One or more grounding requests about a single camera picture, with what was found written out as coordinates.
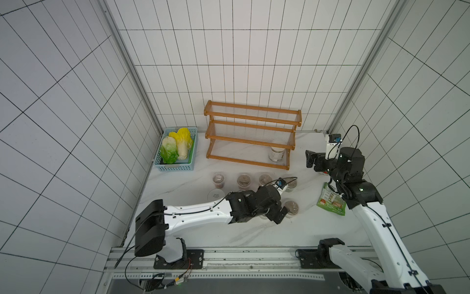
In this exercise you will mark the white can bottom shelf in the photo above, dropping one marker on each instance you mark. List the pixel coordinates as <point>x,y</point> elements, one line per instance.
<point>276,154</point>

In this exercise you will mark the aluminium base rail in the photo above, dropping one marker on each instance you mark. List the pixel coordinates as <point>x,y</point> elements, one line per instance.
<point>287,263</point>

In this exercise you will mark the green napa cabbage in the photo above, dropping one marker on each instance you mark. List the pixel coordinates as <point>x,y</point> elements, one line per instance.
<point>168,150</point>

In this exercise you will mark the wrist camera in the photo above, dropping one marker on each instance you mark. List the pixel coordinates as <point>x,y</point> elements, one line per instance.
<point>333,141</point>
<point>281,185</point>

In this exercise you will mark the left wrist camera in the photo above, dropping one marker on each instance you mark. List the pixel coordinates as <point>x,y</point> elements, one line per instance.
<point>281,185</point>

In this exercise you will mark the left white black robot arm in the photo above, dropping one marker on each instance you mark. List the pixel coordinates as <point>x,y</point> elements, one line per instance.
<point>157,225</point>

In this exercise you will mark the green snack packet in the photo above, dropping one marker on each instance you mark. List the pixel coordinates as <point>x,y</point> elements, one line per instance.
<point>331,201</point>

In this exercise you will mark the seed jar dark label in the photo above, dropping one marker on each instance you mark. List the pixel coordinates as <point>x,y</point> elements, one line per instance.
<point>219,180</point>

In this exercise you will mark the small jar pink label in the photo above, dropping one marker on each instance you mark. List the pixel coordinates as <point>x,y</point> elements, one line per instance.
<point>292,207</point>

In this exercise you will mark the large white-lid can shelf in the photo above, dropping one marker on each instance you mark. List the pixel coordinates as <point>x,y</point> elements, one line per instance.
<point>215,195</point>

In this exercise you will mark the seed jar red label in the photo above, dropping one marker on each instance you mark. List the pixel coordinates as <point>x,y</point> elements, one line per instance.
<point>265,179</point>
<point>244,181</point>

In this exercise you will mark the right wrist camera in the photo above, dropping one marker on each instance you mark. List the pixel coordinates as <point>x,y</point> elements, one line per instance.
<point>333,141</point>

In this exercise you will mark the blue plastic basket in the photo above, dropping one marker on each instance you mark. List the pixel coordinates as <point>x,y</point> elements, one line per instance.
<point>179,165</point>

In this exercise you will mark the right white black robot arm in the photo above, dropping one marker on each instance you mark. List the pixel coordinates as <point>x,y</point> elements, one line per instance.
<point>399,273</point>

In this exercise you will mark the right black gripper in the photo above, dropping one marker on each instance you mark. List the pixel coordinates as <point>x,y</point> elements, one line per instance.
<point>317,160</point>

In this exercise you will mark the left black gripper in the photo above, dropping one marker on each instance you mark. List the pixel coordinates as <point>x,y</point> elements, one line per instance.
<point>271,215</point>

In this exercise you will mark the wooden three-tier shelf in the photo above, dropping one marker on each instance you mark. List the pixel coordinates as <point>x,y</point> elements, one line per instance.
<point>252,125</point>

